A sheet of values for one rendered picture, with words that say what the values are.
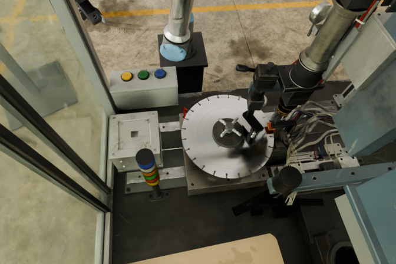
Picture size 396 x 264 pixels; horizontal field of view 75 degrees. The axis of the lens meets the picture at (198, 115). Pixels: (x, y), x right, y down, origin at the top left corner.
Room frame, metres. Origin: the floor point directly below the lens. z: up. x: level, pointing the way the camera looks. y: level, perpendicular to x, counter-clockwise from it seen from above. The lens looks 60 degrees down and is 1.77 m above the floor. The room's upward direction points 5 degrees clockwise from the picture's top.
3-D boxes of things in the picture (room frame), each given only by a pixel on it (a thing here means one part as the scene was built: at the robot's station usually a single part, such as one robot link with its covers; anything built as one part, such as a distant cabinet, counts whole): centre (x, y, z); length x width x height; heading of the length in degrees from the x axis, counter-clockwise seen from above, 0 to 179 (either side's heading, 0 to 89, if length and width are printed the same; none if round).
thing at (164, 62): (1.01, 0.12, 0.37); 0.40 x 0.40 x 0.75; 12
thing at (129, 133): (0.41, 0.23, 0.82); 0.18 x 0.18 x 0.15; 12
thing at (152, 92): (0.67, 0.24, 0.82); 0.28 x 0.11 x 0.15; 102
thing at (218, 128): (0.42, -0.11, 0.96); 0.11 x 0.11 x 0.03
